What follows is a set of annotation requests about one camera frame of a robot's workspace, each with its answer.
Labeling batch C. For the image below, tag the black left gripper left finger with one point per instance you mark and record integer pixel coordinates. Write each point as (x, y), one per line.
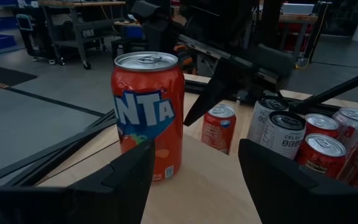
(104, 199)

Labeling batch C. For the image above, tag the white box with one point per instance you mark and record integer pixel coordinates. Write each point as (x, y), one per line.
(297, 8)

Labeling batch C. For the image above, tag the wooden tray with black ends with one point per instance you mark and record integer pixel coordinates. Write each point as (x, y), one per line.
(197, 186)

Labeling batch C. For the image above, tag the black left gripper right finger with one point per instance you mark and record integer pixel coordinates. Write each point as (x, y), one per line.
(291, 199)

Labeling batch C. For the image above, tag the orange shop vacuum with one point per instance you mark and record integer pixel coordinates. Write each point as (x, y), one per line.
(185, 60)

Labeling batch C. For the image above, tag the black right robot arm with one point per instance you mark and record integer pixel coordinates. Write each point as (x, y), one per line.
(213, 18)

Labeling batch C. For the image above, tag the white Celsius can black lid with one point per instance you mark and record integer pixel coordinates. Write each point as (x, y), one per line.
(283, 140)
(259, 121)

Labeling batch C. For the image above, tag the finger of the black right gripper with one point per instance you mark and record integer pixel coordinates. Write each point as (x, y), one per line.
(219, 84)

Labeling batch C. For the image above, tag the metal workbench wooden top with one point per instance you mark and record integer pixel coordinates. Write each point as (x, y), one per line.
(297, 19)
(79, 26)

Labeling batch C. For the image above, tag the white framed tablet device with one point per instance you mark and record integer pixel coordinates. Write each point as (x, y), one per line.
(24, 22)

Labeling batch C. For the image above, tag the orange Fanta can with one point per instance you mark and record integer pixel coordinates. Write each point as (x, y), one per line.
(148, 93)

